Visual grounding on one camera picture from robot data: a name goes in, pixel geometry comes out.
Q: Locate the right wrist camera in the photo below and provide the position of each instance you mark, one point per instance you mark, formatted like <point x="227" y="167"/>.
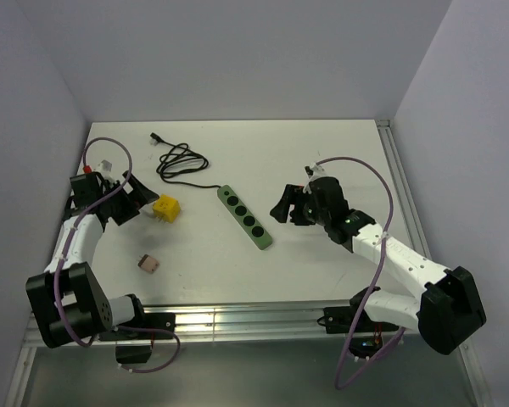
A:
<point x="314" y="172"/>

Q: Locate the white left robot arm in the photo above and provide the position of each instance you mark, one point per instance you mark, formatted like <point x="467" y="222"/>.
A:
<point x="66" y="299"/>

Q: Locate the yellow plug adapter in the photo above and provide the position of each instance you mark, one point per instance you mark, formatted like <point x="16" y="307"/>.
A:
<point x="164" y="208"/>

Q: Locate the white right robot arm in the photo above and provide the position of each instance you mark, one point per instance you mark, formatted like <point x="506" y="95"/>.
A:
<point x="442" y="305"/>

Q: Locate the green power strip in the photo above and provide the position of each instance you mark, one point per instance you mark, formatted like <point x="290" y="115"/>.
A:
<point x="244" y="217"/>

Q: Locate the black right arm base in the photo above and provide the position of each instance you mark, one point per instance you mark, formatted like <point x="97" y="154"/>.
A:
<point x="337" y="320"/>

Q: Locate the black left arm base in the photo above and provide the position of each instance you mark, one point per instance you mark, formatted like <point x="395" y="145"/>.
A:
<point x="135" y="348"/>

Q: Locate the brown plug adapter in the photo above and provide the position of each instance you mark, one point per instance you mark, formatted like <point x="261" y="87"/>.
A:
<point x="148" y="264"/>

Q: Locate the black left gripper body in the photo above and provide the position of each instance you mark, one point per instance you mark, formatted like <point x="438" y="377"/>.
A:
<point x="121" y="206"/>

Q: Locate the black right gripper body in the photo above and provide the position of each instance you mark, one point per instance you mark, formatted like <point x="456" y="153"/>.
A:
<point x="307" y="213"/>

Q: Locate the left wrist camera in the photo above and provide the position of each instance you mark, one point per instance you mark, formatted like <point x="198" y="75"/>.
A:
<point x="103" y="168"/>

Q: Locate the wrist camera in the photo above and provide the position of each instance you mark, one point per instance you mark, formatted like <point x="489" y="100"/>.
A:
<point x="103" y="168"/>
<point x="314" y="172"/>

